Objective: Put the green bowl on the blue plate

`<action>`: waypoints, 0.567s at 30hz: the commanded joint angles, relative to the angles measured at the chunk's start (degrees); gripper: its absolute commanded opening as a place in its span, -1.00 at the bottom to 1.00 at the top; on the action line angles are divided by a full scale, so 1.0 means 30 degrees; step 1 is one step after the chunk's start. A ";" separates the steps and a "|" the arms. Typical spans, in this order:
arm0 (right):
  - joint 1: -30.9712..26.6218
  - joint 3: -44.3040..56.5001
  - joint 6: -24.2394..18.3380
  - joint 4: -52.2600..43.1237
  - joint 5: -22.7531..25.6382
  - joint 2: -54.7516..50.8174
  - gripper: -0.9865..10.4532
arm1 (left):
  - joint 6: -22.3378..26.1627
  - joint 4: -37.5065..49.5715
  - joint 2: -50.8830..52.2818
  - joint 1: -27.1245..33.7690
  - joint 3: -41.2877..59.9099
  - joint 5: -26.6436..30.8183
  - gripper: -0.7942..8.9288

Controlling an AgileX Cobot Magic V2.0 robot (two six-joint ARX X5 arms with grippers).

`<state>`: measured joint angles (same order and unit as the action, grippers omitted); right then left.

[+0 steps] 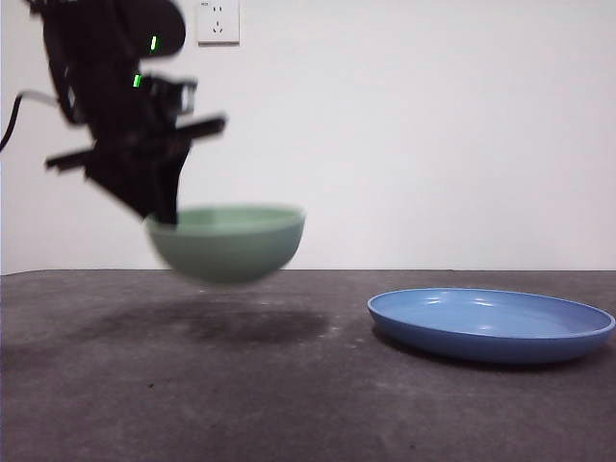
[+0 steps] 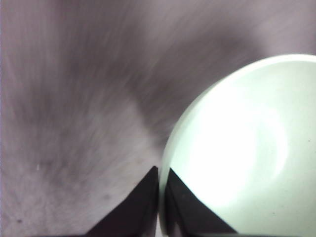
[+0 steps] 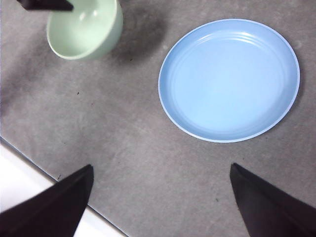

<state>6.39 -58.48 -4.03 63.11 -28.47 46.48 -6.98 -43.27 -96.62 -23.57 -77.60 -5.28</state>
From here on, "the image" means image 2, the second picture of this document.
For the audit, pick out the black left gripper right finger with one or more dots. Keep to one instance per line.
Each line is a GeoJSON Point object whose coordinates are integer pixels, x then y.
{"type": "Point", "coordinates": [187, 209]}

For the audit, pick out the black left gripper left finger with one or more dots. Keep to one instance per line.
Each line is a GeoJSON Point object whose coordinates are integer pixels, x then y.
{"type": "Point", "coordinates": [138, 209]}

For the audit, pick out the green ribbed bowl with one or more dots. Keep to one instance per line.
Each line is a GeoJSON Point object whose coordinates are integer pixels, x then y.
{"type": "Point", "coordinates": [242, 138]}

